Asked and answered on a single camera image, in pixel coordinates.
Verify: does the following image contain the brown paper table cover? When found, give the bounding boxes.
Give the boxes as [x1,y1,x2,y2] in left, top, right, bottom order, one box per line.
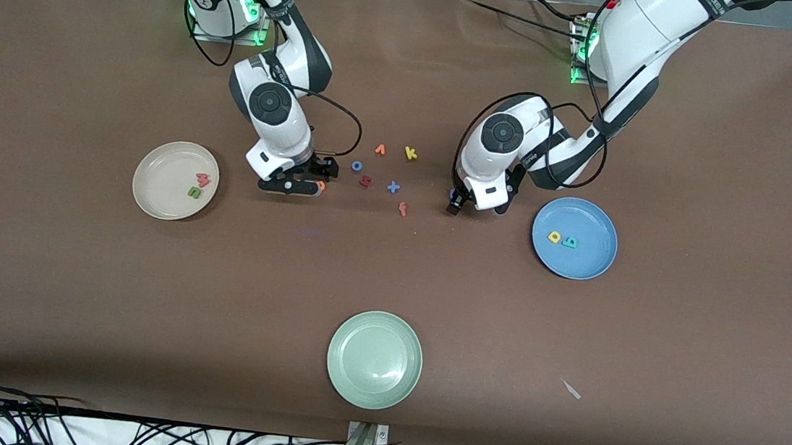
[0,0,792,445]

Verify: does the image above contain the blue plate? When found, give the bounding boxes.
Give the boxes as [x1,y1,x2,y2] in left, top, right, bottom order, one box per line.
[527,194,622,284]

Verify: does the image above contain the beige brown plate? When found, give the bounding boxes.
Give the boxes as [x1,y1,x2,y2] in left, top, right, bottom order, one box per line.
[129,137,223,225]

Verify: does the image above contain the pale green plate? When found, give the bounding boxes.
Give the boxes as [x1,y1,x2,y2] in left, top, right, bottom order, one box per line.
[323,307,427,415]

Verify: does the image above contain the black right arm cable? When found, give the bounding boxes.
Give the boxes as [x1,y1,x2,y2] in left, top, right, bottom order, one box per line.
[171,0,375,165]

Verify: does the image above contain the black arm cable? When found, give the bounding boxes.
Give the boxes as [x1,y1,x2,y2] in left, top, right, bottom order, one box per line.
[451,0,623,196]
[171,0,375,165]

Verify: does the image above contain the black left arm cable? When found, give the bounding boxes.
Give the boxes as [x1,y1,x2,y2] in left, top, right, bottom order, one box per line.
[451,0,623,196]

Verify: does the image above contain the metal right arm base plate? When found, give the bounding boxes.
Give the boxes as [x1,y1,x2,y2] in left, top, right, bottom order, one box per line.
[190,0,273,48]

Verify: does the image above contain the black cable on table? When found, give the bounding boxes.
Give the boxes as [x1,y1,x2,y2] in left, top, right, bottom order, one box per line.
[455,0,591,42]

